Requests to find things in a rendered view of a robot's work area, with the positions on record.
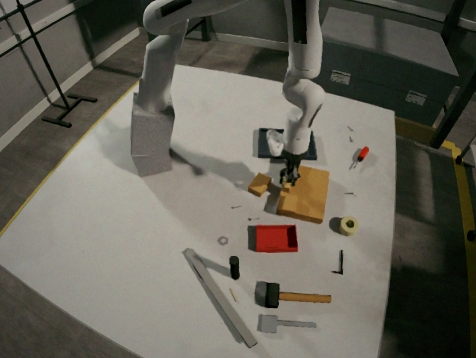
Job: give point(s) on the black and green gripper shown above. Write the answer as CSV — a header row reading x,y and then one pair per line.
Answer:
x,y
293,162

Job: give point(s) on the black mallet with wooden handle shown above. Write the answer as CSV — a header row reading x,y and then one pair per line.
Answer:
x,y
273,296

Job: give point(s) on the pale yellow ring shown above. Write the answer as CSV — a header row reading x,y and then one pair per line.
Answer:
x,y
350,221

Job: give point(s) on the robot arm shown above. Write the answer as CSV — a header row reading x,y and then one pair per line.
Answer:
x,y
165,17

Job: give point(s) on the red open tray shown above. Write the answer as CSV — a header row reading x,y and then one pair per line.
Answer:
x,y
276,238

